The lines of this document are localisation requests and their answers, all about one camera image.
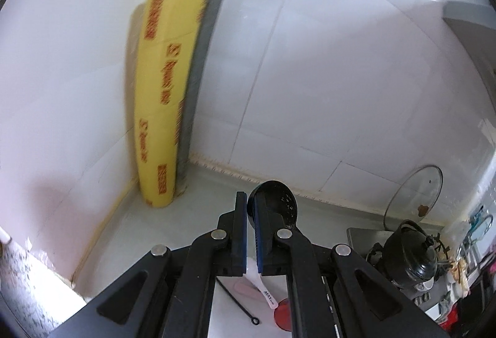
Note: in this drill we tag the grey range hood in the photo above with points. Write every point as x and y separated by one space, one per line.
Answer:
476 36

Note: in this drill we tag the red metal canister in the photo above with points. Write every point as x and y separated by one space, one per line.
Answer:
285 313

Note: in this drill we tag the grey wall pipe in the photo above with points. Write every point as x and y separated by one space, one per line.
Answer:
211 12

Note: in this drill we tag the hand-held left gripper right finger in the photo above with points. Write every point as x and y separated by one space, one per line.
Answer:
259 245

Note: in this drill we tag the yellow cling wrap box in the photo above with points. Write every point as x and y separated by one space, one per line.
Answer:
162 98

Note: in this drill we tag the black clay pot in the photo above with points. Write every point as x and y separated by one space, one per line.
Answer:
391 268

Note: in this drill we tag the black clay pot lid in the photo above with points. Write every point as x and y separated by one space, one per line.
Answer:
416 249

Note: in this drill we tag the grey stove knob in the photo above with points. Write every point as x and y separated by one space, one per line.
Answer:
424 299

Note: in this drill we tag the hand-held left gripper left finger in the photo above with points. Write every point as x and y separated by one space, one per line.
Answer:
241 233

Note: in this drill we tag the steel gas stove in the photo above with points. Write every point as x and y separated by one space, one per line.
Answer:
360 237

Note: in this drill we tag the small white container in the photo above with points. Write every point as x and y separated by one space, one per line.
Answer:
424 285

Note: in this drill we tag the glass pot lid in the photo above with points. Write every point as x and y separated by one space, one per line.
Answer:
418 191

